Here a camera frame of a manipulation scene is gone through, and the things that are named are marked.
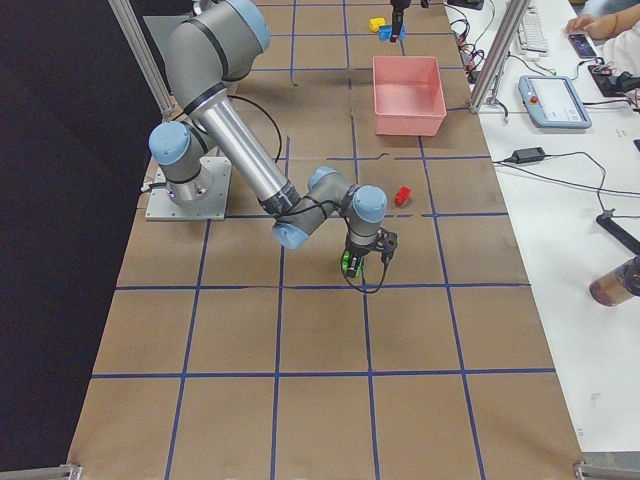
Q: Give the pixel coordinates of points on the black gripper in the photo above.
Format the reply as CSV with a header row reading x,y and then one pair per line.
x,y
398,11
358,250

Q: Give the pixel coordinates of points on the green toy block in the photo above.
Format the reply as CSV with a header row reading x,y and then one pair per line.
x,y
351,264

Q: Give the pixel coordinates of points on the blue toy block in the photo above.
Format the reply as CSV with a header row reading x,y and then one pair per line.
x,y
385,33

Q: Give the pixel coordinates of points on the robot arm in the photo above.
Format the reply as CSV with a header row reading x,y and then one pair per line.
x,y
204,54

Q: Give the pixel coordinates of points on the pink plastic box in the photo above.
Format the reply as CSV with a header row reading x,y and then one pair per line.
x,y
408,95

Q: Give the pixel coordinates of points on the person hand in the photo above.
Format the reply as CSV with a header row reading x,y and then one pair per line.
x,y
597,27

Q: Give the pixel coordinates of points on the yellow toy block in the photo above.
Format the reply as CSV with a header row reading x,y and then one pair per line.
x,y
376,23

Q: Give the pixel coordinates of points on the red toy block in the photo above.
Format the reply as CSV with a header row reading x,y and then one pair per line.
x,y
402,196

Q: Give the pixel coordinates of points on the white keyboard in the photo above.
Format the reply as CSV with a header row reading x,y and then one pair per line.
x,y
530,36

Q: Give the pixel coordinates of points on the blue teach pendant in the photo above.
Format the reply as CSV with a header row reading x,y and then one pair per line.
x,y
552,102

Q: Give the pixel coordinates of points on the black smartphone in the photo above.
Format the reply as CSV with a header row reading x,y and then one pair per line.
x,y
582,45

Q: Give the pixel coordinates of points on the black power adapter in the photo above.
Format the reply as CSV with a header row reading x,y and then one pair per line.
x,y
526,155

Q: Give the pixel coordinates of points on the brown drink bottle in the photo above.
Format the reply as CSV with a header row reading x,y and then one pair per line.
x,y
618,285

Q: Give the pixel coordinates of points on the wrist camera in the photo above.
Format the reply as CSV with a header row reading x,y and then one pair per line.
x,y
386,244

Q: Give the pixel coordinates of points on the aluminium frame post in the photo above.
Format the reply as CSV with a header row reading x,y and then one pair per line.
x,y
487,85

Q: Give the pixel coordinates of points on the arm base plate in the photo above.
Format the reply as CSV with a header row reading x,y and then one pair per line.
x,y
204,198

